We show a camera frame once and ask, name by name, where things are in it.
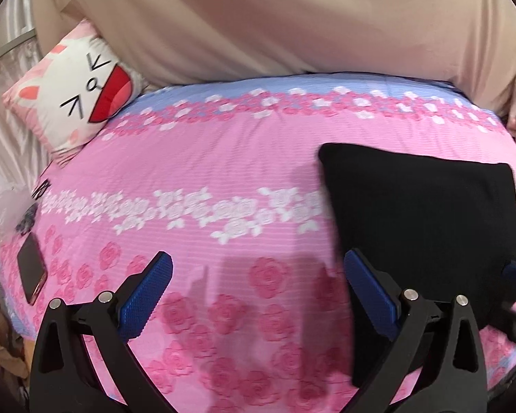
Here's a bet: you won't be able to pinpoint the beige curtain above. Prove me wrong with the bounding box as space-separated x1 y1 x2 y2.
32 0 516 115

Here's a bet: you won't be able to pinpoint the brown cloth on floor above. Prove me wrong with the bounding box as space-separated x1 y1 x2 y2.
0 303 30 394

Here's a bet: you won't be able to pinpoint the cat face pillow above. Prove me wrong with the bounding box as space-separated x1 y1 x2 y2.
2 20 146 167

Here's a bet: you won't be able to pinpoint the black pants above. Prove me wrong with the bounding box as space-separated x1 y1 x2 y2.
319 144 516 386

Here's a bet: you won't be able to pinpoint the black patterned small item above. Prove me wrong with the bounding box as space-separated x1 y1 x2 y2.
15 179 51 237

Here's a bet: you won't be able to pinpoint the pink rose bedsheet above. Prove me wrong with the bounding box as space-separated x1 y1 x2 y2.
0 74 516 412

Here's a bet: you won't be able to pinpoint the black smartphone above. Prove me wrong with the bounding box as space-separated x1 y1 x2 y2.
17 233 47 306

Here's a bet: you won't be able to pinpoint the silver satin curtain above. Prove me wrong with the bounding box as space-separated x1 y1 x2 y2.
0 0 53 246

